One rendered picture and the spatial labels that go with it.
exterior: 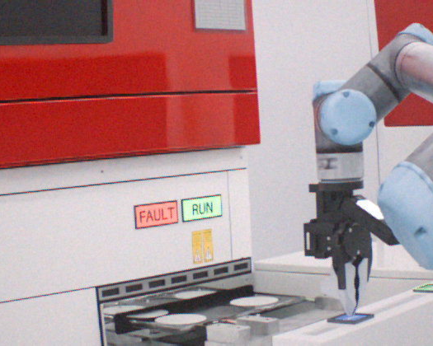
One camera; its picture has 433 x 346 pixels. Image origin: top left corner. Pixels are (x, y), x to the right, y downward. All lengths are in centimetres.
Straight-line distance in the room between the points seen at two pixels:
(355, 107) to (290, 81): 331
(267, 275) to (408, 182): 121
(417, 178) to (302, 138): 372
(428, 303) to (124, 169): 68
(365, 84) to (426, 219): 43
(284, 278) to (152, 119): 48
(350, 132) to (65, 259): 71
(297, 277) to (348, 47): 304
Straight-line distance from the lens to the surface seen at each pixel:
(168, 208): 202
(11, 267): 178
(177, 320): 193
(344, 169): 148
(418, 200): 100
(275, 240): 457
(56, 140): 178
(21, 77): 174
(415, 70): 130
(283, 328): 189
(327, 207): 152
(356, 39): 514
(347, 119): 136
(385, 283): 200
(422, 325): 165
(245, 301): 208
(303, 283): 213
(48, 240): 183
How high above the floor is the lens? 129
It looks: 3 degrees down
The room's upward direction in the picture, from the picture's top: 3 degrees counter-clockwise
